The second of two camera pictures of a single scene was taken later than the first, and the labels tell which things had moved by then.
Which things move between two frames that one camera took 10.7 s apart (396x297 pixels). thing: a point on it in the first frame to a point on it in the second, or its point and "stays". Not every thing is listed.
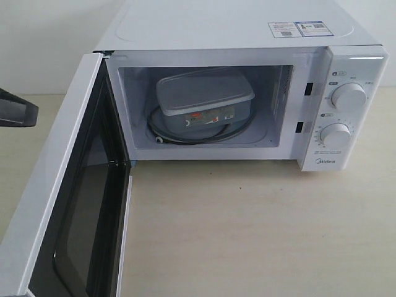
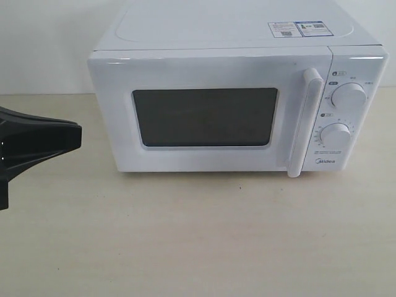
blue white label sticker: (294, 29) stays
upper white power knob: (349, 97) stays
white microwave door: (68, 236) to (258, 109)
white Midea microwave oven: (249, 80) stays
